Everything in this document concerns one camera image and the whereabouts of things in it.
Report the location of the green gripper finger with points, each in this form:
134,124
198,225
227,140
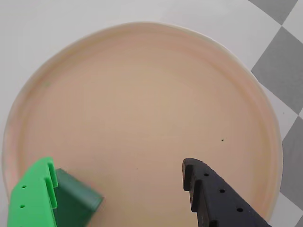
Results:
30,201

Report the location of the dark green cube dice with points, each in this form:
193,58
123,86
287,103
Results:
75,201

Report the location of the grey white checkered mat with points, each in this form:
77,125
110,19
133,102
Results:
284,59

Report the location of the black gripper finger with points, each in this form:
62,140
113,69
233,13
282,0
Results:
220,205

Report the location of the peach round plate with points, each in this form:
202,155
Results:
142,106

